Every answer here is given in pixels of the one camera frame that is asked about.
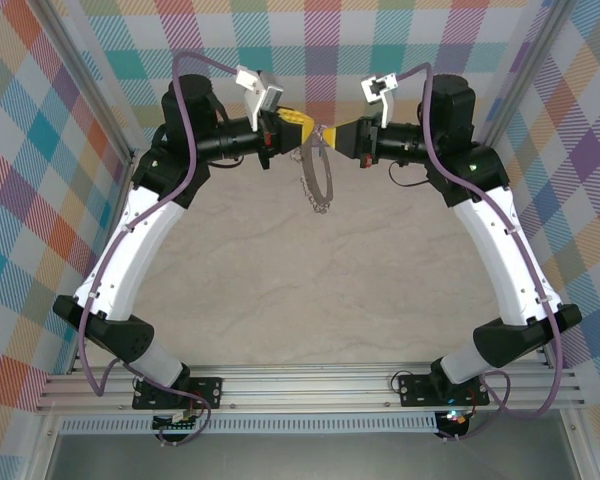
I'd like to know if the metal plate with split rings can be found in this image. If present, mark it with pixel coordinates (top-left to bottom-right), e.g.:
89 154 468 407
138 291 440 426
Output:
292 124 334 216

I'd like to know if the small electronics board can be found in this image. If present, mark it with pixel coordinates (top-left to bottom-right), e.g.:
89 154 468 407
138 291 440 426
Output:
152 408 204 435
437 407 474 432

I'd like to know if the grey metal panel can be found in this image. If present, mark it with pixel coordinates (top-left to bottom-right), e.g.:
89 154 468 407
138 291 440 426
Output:
44 430 581 480

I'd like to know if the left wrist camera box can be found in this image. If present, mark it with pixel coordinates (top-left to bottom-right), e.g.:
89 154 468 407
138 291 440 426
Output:
235 64 285 130

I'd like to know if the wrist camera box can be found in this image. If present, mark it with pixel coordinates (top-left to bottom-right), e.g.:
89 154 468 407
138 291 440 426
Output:
360 72 401 126
235 64 285 130

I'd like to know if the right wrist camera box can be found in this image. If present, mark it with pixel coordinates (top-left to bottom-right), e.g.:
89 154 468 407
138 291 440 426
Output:
360 72 401 126

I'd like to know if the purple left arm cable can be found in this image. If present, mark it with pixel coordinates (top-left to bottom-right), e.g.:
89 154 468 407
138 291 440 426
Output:
77 52 241 396

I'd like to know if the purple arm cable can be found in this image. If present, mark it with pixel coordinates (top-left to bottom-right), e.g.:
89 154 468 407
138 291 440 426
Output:
77 52 241 396
397 62 567 444

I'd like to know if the aluminium frame post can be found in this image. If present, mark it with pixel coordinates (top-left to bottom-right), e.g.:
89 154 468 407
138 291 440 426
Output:
38 0 137 164
479 0 579 154

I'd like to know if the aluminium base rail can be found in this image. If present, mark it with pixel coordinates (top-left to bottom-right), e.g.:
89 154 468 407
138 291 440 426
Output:
37 364 589 414

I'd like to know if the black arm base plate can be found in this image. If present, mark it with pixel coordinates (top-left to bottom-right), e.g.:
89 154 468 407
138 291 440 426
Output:
132 375 224 412
398 372 491 408

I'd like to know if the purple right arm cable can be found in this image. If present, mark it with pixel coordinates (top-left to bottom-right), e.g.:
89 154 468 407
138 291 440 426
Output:
397 62 567 444

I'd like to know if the slotted grey cable duct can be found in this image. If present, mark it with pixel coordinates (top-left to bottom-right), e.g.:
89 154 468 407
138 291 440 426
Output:
59 412 439 435

